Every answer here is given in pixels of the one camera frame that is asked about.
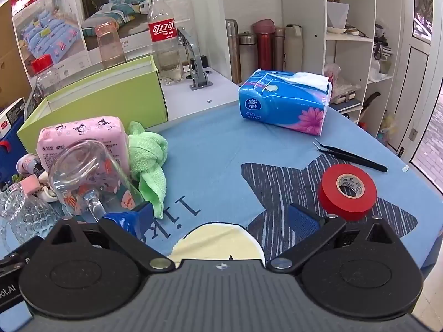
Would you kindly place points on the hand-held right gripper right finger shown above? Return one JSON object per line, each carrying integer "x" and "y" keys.
{"x": 303, "y": 223}

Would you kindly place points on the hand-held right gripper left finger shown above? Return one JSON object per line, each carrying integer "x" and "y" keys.
{"x": 135, "y": 220}

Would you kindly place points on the green towel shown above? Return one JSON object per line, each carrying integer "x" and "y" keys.
{"x": 148, "y": 155}

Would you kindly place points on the green cardboard box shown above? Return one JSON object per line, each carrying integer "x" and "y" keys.
{"x": 103, "y": 100}

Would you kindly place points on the red tape roll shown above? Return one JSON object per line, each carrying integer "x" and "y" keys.
{"x": 332, "y": 193}

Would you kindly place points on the clear printed glass mug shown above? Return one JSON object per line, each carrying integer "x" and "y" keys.
{"x": 86, "y": 166}

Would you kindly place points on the textured glass bowl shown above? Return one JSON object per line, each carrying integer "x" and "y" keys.
{"x": 31, "y": 218}

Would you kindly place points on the black tweezers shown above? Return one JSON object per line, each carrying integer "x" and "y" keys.
{"x": 353, "y": 159}

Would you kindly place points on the blue printed tablecloth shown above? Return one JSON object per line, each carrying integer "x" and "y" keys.
{"x": 214, "y": 152}

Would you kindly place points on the pink cartoon tissue pack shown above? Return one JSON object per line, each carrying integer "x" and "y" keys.
{"x": 79, "y": 129}

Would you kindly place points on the blue flowered tissue pack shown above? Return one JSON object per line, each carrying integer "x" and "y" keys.
{"x": 277, "y": 107}

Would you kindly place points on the stack of books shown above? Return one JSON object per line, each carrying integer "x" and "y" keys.
{"x": 346, "y": 101}

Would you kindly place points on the white box with red label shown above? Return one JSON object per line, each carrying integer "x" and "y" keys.
{"x": 12, "y": 112}

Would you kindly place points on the silver metal clamp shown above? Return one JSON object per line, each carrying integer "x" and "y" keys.
{"x": 197, "y": 65}

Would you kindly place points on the pink clear plastic cup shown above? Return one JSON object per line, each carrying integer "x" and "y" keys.
{"x": 110, "y": 48}

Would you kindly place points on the beige thermos flask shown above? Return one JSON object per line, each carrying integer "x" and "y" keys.
{"x": 292, "y": 48}

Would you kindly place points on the brown thermos flask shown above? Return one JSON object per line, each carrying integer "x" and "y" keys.
{"x": 279, "y": 48}

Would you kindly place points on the grey thermos flask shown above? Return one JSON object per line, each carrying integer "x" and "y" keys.
{"x": 247, "y": 55}

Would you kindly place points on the clear jar with red lid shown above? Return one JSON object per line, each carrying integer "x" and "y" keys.
{"x": 43, "y": 63}

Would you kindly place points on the red thermos flask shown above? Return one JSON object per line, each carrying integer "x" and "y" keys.
{"x": 263, "y": 45}

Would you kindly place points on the silver thermos flask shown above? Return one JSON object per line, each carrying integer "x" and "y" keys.
{"x": 233, "y": 52}

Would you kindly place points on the clear bottle with red label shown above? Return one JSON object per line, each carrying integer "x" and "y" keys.
{"x": 162, "y": 31}

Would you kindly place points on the potted plant in white pot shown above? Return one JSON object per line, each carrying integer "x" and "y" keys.
{"x": 337, "y": 15}

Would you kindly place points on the white shelf unit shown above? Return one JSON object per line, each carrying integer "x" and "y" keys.
{"x": 311, "y": 7}

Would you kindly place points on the bedding wall poster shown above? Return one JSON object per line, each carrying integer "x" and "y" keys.
{"x": 69, "y": 34}

